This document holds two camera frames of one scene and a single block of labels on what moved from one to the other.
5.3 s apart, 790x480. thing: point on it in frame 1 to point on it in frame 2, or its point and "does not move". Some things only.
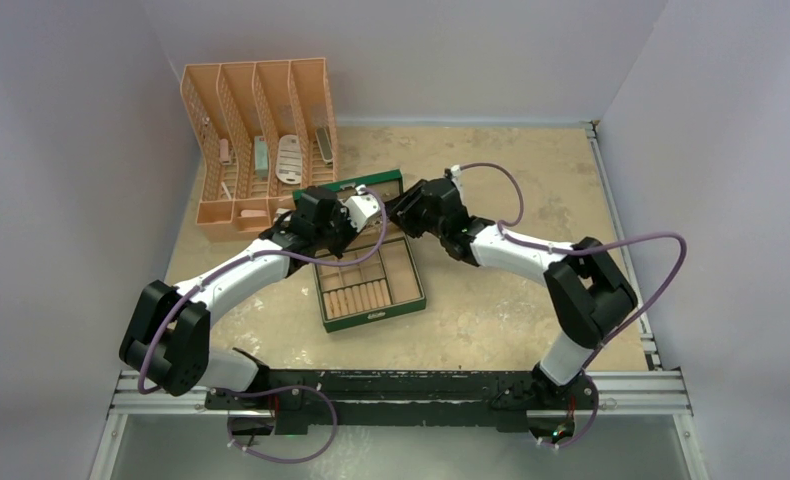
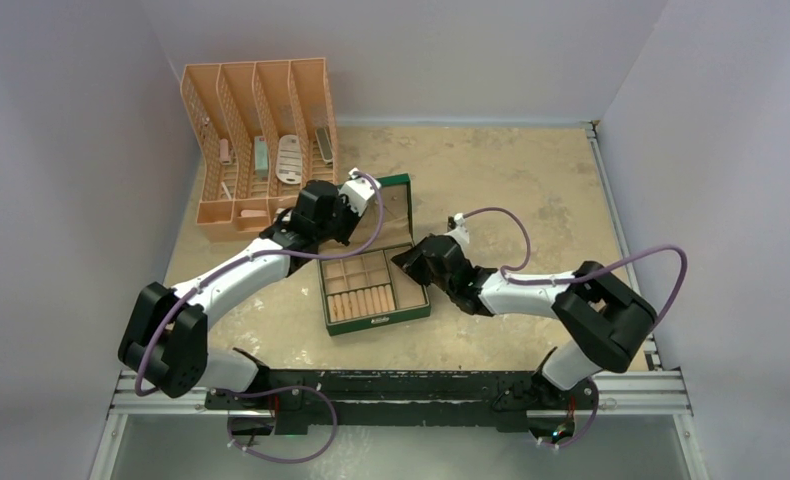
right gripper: x=404 y=209 to x=410 y=261
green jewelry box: x=386 y=282 does not move
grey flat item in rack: x=325 y=145 does not move
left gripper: x=341 y=213 does not move
